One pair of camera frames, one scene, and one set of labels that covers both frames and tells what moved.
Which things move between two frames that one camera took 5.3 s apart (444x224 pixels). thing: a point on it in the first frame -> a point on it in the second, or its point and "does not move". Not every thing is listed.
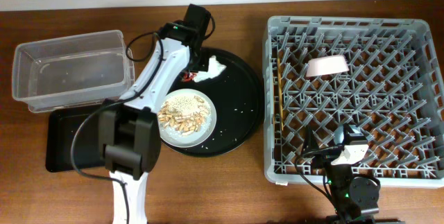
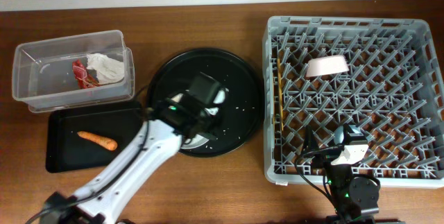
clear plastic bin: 55,74 does not move
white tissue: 215,68 -> 107,69
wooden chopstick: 279,92 does not move
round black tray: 237,95 does not move
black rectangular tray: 61,126 does not move
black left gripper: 198,69 -> 206,127
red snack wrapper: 189,77 -> 84,80
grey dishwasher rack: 393,89 does not move
